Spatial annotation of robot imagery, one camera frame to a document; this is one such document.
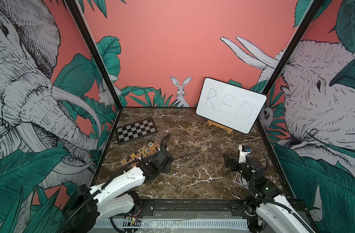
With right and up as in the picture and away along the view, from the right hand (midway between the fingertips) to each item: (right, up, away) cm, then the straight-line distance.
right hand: (229, 152), depth 80 cm
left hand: (-35, -6, +3) cm, 35 cm away
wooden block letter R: (-16, +3, +18) cm, 24 cm away
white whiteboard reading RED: (+8, +28, +16) cm, 33 cm away
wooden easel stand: (+5, +12, +22) cm, 26 cm away
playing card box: (+7, -16, +2) cm, 18 cm away
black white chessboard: (-60, +11, +24) cm, 65 cm away
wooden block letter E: (-12, 0, +15) cm, 19 cm away
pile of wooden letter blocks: (-46, 0, +14) cm, 48 cm away
